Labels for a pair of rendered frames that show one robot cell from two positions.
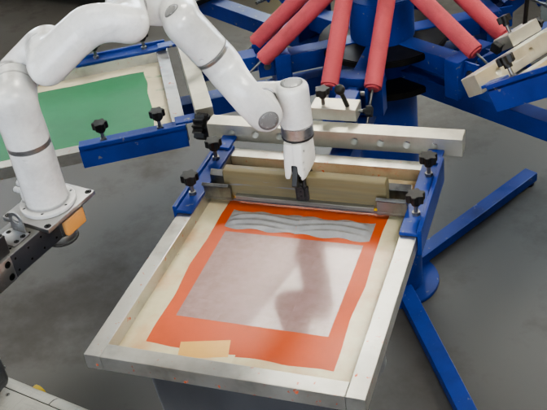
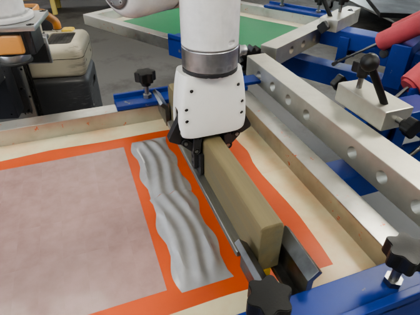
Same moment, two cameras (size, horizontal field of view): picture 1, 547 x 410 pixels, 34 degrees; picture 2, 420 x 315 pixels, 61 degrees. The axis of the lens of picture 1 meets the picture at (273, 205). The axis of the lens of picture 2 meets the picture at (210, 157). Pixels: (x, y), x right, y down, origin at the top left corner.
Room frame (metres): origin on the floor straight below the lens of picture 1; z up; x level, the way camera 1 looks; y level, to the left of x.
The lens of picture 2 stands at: (1.44, -0.42, 1.35)
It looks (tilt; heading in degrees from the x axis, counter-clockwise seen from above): 36 degrees down; 47
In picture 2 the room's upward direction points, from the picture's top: straight up
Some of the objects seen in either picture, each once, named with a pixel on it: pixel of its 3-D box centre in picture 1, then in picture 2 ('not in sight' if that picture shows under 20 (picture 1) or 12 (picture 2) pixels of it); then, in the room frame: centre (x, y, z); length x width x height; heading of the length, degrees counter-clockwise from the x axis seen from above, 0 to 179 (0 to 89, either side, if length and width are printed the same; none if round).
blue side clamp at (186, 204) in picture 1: (206, 184); (183, 102); (1.90, 0.16, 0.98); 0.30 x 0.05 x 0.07; 157
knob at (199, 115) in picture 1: (206, 126); (252, 61); (2.12, 0.15, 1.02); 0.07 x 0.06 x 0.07; 157
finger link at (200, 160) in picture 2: (299, 190); (191, 154); (1.73, -0.07, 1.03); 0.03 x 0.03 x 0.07; 67
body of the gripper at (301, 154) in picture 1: (299, 150); (209, 95); (1.76, -0.08, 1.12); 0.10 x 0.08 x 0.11; 157
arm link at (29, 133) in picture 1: (18, 110); not in sight; (1.68, 0.50, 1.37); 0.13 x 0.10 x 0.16; 8
